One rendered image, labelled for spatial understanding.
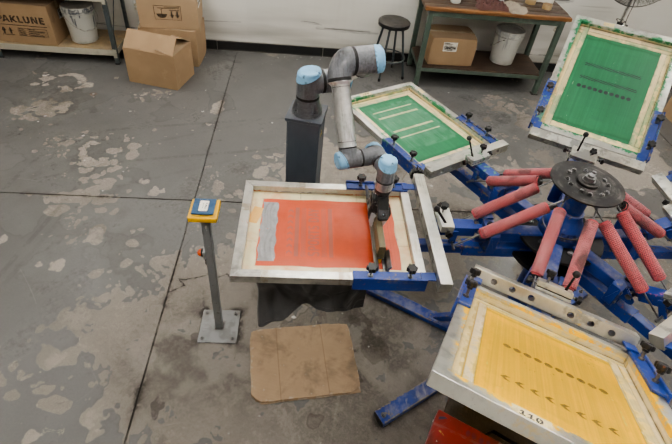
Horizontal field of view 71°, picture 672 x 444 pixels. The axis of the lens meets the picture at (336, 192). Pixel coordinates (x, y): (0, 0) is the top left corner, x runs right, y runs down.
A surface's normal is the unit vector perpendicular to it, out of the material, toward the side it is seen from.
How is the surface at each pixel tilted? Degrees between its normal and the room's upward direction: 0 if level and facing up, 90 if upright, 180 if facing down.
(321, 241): 0
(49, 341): 0
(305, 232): 0
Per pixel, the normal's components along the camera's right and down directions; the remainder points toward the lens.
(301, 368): 0.09, -0.75
